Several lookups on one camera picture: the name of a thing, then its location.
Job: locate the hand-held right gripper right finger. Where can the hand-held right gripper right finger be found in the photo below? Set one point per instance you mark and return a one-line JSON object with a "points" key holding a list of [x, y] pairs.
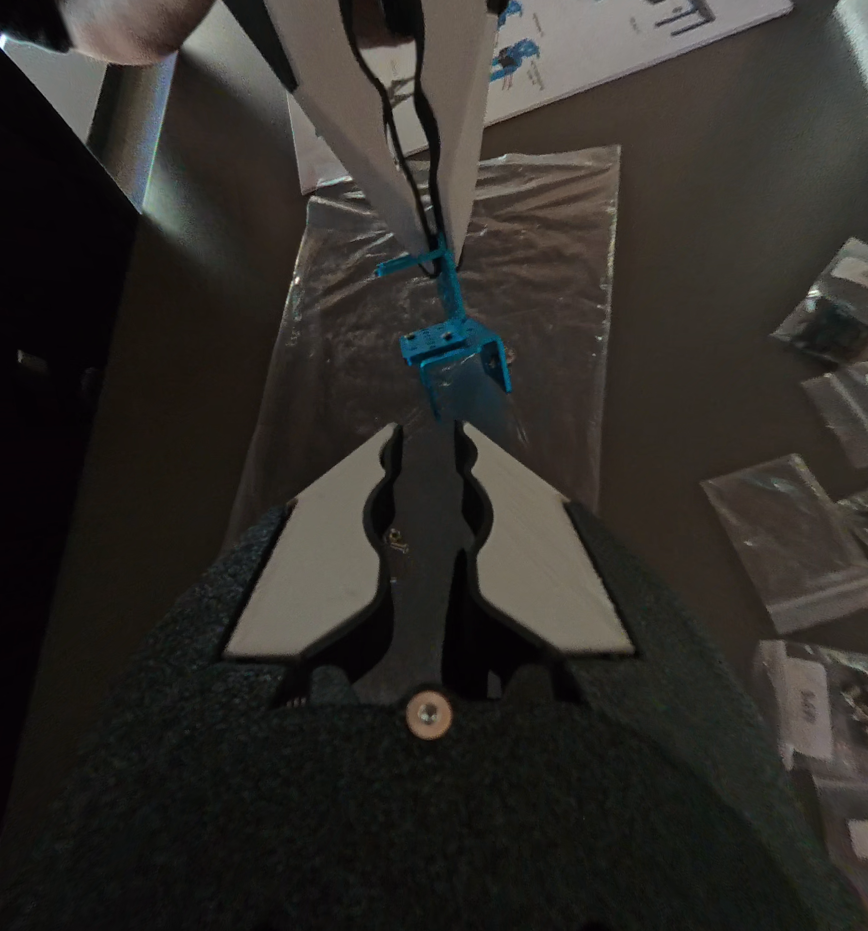
{"points": [[543, 582]]}

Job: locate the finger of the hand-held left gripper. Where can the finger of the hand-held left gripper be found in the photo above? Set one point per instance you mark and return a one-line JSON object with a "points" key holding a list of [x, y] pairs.
{"points": [[463, 109], [339, 109]]}

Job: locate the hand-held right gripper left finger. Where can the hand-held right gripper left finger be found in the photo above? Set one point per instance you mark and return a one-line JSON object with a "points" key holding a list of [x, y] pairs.
{"points": [[310, 582]]}

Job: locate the blue metal bracket assembly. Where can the blue metal bracket assembly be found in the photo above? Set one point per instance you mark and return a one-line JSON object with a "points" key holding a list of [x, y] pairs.
{"points": [[455, 349]]}

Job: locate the dark grey desk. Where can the dark grey desk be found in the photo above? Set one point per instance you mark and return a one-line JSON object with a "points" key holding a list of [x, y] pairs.
{"points": [[695, 327]]}

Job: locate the person's left hand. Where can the person's left hand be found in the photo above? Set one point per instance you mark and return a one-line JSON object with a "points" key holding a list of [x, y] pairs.
{"points": [[136, 29]]}

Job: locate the large clear plastic bag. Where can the large clear plastic bag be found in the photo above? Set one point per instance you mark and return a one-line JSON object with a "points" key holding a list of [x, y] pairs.
{"points": [[550, 254]]}

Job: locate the white instruction booklet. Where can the white instruction booklet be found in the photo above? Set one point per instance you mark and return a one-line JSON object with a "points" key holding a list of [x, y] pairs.
{"points": [[623, 43]]}

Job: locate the pile of small screw bags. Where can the pile of small screw bags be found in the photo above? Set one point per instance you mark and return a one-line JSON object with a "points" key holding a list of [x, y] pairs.
{"points": [[790, 545]]}

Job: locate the person's black clothing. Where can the person's black clothing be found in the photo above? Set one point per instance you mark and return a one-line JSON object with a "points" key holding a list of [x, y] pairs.
{"points": [[26, 364]]}

